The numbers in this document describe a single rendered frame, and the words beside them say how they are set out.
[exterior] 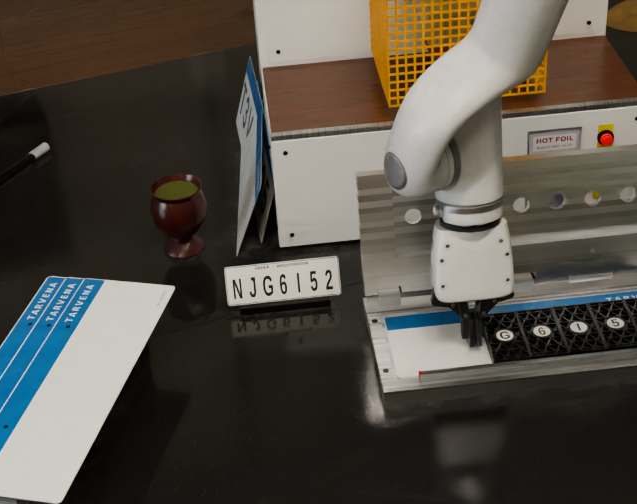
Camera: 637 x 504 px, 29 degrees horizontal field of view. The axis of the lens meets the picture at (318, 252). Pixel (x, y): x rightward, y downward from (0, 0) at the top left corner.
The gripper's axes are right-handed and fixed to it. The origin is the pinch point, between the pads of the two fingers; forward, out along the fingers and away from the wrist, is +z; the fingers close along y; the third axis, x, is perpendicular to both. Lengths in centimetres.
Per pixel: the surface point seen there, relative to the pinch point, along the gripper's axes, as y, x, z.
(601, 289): 19.6, 9.0, 0.6
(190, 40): -36, 107, -17
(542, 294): 11.5, 9.3, 0.6
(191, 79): -36, 89, -14
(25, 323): -57, 4, -5
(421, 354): -6.9, -0.2, 2.8
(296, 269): -21.6, 16.5, -3.8
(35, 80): -66, 95, -15
